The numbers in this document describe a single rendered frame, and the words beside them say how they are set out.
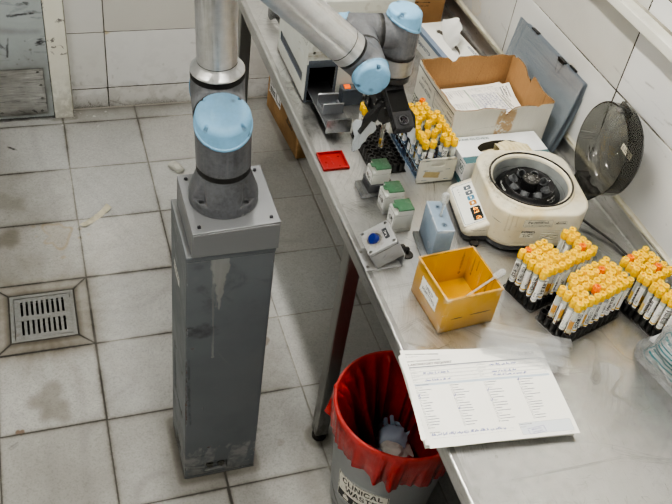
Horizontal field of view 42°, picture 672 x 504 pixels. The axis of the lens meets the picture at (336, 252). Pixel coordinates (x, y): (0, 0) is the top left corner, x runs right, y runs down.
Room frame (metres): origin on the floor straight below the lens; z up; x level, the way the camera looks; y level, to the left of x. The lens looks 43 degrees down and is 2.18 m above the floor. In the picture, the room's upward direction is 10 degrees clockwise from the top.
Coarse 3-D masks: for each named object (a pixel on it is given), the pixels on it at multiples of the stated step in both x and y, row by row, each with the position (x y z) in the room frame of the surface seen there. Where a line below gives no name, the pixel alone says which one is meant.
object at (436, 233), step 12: (432, 204) 1.50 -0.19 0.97; (432, 216) 1.46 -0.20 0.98; (444, 216) 1.47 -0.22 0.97; (420, 228) 1.50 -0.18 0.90; (432, 228) 1.44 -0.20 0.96; (444, 228) 1.43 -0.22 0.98; (420, 240) 1.48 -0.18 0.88; (432, 240) 1.43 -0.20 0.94; (444, 240) 1.42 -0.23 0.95; (420, 252) 1.44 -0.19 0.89; (432, 252) 1.41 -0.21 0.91
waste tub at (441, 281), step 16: (432, 256) 1.34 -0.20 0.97; (448, 256) 1.36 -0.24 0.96; (464, 256) 1.38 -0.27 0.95; (480, 256) 1.36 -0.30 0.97; (416, 272) 1.32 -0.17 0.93; (432, 272) 1.34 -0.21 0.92; (448, 272) 1.36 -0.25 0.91; (464, 272) 1.38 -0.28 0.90; (480, 272) 1.34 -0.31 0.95; (416, 288) 1.31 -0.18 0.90; (432, 288) 1.26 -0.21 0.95; (448, 288) 1.34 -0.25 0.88; (464, 288) 1.35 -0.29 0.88; (480, 288) 1.33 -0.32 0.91; (496, 288) 1.29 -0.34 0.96; (432, 304) 1.25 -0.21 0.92; (448, 304) 1.21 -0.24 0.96; (464, 304) 1.23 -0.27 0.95; (480, 304) 1.25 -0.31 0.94; (496, 304) 1.27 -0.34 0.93; (432, 320) 1.23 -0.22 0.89; (448, 320) 1.22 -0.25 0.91; (464, 320) 1.24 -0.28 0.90; (480, 320) 1.26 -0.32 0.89
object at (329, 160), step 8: (320, 152) 1.74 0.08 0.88; (328, 152) 1.75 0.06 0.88; (336, 152) 1.76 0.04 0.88; (320, 160) 1.71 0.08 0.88; (328, 160) 1.73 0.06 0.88; (336, 160) 1.73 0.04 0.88; (344, 160) 1.73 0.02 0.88; (328, 168) 1.69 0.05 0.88; (336, 168) 1.69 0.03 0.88; (344, 168) 1.70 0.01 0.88
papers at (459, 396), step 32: (416, 352) 1.14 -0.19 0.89; (448, 352) 1.15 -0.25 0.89; (416, 384) 1.06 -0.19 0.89; (448, 384) 1.07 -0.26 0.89; (480, 384) 1.08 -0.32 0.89; (512, 384) 1.10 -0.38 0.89; (544, 384) 1.11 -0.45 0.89; (416, 416) 0.98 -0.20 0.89; (448, 416) 1.00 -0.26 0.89; (480, 416) 1.01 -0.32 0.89; (512, 416) 1.02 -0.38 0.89; (544, 416) 1.03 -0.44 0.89
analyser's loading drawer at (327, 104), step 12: (312, 84) 2.00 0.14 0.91; (324, 84) 2.01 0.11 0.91; (312, 96) 1.94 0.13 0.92; (324, 96) 1.91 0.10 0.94; (336, 96) 1.93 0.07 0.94; (324, 108) 1.86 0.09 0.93; (336, 108) 1.88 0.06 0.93; (324, 120) 1.84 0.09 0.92; (336, 120) 1.82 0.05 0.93; (348, 120) 1.83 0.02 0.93; (336, 132) 1.82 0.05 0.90
